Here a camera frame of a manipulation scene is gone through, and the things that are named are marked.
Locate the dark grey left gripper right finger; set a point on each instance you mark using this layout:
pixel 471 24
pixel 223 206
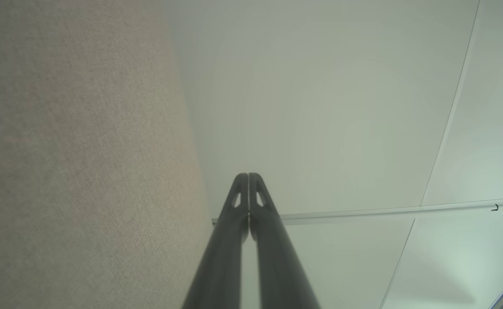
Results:
pixel 277 270

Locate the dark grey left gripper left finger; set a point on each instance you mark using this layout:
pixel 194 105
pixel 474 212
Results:
pixel 221 266

